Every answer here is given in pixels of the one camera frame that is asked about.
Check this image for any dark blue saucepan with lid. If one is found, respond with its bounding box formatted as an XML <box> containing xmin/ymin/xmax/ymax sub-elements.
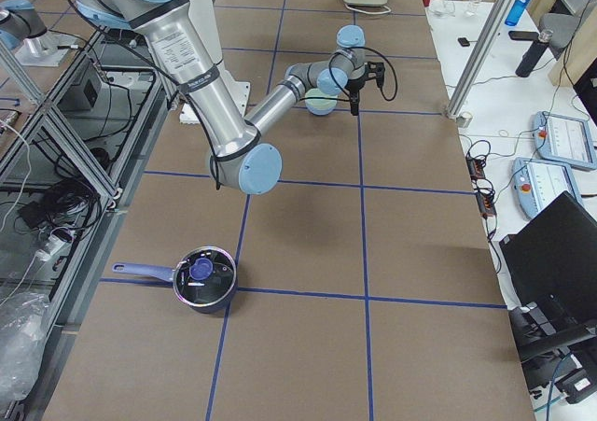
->
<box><xmin>112</xmin><ymin>246</ymin><xmax>238</xmax><ymax>314</ymax></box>

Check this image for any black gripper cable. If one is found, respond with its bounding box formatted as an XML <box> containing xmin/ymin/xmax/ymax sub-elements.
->
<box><xmin>326</xmin><ymin>46</ymin><xmax>398</xmax><ymax>103</ymax></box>

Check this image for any blue teach pendant far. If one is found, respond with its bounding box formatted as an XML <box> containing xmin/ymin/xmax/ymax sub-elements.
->
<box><xmin>532</xmin><ymin>111</ymin><xmax>596</xmax><ymax>171</ymax></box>

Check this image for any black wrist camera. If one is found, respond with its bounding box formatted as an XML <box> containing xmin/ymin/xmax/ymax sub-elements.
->
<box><xmin>365</xmin><ymin>62</ymin><xmax>385</xmax><ymax>90</ymax></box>

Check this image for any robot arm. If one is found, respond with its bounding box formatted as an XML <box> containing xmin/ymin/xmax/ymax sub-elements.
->
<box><xmin>76</xmin><ymin>0</ymin><xmax>366</xmax><ymax>194</ymax></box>

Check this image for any clear plastic bag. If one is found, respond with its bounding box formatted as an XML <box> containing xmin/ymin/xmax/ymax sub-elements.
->
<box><xmin>1</xmin><ymin>291</ymin><xmax>49</xmax><ymax>405</ymax></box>

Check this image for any black smartphone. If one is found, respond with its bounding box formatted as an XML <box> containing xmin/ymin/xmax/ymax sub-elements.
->
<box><xmin>508</xmin><ymin>31</ymin><xmax>539</xmax><ymax>41</ymax></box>

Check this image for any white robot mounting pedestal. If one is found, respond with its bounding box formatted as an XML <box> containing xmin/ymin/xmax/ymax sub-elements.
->
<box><xmin>188</xmin><ymin>0</ymin><xmax>251</xmax><ymax>116</ymax></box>

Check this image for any blue bowl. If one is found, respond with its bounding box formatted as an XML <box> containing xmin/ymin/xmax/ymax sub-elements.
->
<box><xmin>306</xmin><ymin>102</ymin><xmax>336</xmax><ymax>117</ymax></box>

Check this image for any blue teach pendant near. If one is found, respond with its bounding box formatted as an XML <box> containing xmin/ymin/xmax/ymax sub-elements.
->
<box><xmin>512</xmin><ymin>157</ymin><xmax>583</xmax><ymax>219</ymax></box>

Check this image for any aluminium frame post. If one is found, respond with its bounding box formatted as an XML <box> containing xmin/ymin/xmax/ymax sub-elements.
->
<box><xmin>445</xmin><ymin>0</ymin><xmax>514</xmax><ymax>119</ymax></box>

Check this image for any black laptop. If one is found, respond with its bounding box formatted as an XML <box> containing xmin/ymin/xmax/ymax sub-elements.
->
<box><xmin>498</xmin><ymin>189</ymin><xmax>597</xmax><ymax>323</ymax></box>

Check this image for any black water bottle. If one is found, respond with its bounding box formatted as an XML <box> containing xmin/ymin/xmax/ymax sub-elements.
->
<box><xmin>515</xmin><ymin>29</ymin><xmax>553</xmax><ymax>77</ymax></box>

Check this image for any orange black cable adapter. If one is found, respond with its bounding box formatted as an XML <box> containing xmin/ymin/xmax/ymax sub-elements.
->
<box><xmin>465</xmin><ymin>156</ymin><xmax>497</xmax><ymax>219</ymax></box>

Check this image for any green bowl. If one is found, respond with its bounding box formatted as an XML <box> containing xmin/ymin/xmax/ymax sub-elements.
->
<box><xmin>304</xmin><ymin>88</ymin><xmax>338</xmax><ymax>106</ymax></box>

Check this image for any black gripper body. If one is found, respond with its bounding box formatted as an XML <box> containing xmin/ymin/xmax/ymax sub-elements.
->
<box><xmin>345</xmin><ymin>68</ymin><xmax>368</xmax><ymax>98</ymax></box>

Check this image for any blue teach pendant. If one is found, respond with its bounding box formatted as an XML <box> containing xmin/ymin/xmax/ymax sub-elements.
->
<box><xmin>532</xmin><ymin>111</ymin><xmax>596</xmax><ymax>171</ymax></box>
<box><xmin>512</xmin><ymin>157</ymin><xmax>583</xmax><ymax>219</ymax></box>

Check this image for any small black square device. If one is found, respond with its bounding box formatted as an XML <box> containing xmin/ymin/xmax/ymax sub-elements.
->
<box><xmin>457</xmin><ymin>37</ymin><xmax>470</xmax><ymax>48</ymax></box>

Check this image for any blue water bottle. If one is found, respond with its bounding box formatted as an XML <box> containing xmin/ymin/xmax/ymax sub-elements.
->
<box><xmin>505</xmin><ymin>0</ymin><xmax>531</xmax><ymax>27</ymax></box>

